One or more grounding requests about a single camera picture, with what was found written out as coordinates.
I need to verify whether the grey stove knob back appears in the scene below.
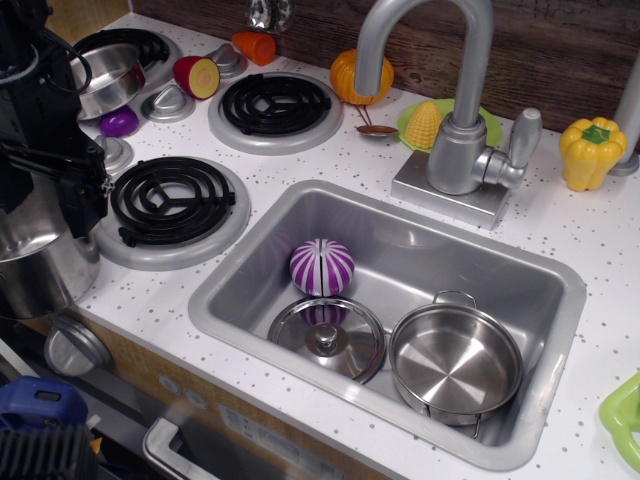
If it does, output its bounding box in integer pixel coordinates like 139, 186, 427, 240
207, 43, 248, 79

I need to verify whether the green plastic object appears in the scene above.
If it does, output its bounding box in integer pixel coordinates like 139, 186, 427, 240
599, 372, 639, 472

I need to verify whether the orange toy carrot piece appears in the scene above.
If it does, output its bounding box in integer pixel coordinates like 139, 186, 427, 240
231, 32, 276, 66

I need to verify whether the small brown spoon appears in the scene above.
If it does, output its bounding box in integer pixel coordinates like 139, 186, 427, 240
355, 105, 398, 138

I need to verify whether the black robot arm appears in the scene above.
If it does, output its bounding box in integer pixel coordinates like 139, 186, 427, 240
1, 1, 112, 237

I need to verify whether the purple toy eggplant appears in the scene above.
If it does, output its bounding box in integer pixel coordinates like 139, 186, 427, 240
99, 106, 140, 138

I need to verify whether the small steel pot in sink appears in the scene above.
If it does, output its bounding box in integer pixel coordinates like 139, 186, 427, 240
387, 289, 524, 439

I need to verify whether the silver toy faucet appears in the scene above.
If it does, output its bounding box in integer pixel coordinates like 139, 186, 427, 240
352, 0, 543, 232

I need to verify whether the grey stove knob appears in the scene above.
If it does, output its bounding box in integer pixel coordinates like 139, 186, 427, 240
207, 43, 248, 79
94, 135, 134, 175
141, 84, 195, 123

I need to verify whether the blue black clamp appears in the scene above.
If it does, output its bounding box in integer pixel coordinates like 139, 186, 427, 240
1, 376, 98, 479

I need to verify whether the back right coil burner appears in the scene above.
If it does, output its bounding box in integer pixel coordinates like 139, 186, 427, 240
208, 73, 343, 156

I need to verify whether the yellow toy bell pepper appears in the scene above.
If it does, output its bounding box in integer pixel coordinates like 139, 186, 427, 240
559, 117, 628, 192

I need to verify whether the grey stove knob middle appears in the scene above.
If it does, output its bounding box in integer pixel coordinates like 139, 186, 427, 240
141, 84, 195, 123

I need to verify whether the oven door handle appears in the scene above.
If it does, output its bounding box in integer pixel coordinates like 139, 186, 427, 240
142, 417, 215, 479

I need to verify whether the steel pot on back burner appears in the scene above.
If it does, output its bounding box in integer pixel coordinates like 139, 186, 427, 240
70, 43, 146, 121

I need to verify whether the grey metal sink basin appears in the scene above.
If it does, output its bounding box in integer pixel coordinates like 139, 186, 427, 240
189, 180, 586, 471

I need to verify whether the orange toy pumpkin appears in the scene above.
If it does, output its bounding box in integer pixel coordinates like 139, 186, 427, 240
330, 49, 395, 106

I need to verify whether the yellow toy corn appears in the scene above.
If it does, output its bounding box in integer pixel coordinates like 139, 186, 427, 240
405, 100, 443, 150

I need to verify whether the red yellow toy fruit half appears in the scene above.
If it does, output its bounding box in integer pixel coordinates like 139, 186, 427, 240
173, 56, 221, 100

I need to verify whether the purple striped toy onion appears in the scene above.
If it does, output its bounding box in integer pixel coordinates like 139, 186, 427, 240
289, 238, 355, 297

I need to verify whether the front black coil burner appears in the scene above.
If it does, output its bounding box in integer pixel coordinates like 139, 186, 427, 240
95, 156, 251, 271

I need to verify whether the steel pot lid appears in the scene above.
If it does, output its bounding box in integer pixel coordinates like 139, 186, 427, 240
267, 297, 386, 384

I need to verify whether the large steel pot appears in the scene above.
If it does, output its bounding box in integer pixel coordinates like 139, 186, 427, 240
1, 178, 100, 320

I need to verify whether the silver salt shaker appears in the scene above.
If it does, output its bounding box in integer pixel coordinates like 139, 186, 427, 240
246, 0, 295, 34

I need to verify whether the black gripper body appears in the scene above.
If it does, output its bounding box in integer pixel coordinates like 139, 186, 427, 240
1, 137, 113, 238

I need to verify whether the grey post base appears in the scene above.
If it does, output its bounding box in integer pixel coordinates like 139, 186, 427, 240
606, 0, 640, 178

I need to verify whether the grey stove knob front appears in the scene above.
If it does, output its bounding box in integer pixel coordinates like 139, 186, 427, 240
94, 135, 134, 175

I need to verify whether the grey oven dial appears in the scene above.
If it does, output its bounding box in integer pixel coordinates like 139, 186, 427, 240
44, 315, 111, 377

